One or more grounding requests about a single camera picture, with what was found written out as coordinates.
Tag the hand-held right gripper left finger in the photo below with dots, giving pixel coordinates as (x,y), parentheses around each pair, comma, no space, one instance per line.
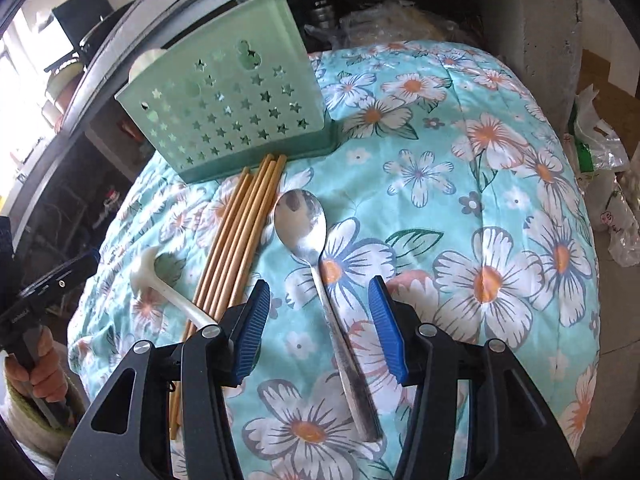
(252,330)

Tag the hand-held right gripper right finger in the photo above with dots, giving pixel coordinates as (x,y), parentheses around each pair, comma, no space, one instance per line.
(386,330)

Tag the bundle of bamboo chopsticks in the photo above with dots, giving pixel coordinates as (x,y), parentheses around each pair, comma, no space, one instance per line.
(235,240)

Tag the white plastic spoon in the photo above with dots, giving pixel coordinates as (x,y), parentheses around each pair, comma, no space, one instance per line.
(167,290)

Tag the green plastic utensil holder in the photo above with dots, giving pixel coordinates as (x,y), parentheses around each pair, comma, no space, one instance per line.
(215,90)

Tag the person's left hand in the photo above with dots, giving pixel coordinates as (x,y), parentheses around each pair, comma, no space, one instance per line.
(52,365)

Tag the teal floral blanket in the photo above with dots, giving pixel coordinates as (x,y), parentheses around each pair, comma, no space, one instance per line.
(450,210)

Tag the cream enamel basin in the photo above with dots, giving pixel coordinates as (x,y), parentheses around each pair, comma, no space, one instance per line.
(62,77)

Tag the crumpled plastic bag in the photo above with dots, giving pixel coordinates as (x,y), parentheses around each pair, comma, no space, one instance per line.
(597,150)
(615,215)

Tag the black box appliance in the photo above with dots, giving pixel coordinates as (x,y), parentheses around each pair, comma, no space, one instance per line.
(82,12)

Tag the pile of clear plastic bags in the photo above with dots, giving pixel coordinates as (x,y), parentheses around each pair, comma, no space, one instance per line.
(395,22)

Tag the small steel pot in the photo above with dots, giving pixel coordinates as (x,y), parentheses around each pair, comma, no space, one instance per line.
(322,14)

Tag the cardboard box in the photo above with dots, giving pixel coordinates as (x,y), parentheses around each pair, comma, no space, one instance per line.
(607,85)

